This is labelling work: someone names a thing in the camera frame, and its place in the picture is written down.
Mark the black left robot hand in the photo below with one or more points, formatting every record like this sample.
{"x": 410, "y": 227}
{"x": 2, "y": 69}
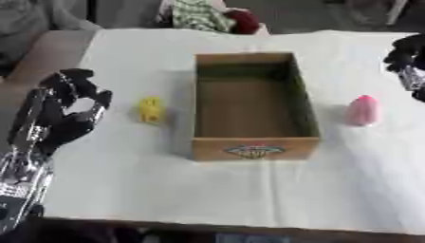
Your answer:
{"x": 52, "y": 126}

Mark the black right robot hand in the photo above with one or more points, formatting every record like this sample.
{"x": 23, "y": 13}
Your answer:
{"x": 407, "y": 52}

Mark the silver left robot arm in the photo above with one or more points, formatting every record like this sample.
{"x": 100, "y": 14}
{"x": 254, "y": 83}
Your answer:
{"x": 19, "y": 180}

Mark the tan cardboard box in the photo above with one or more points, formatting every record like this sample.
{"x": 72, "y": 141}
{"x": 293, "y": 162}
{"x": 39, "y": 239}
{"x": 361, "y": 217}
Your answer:
{"x": 253, "y": 107}

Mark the pink cone-shaped toy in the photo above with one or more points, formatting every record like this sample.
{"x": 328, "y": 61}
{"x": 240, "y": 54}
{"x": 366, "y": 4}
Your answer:
{"x": 363, "y": 110}

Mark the yellow toy block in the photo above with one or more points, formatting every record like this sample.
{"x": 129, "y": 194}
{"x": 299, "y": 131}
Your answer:
{"x": 150, "y": 110}

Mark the dark red round object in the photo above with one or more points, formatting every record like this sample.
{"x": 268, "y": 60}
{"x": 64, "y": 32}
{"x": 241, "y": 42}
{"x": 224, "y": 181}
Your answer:
{"x": 242, "y": 21}

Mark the green white checked cloth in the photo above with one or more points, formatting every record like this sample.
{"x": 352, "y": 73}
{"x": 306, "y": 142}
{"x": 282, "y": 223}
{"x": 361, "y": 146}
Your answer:
{"x": 200, "y": 15}

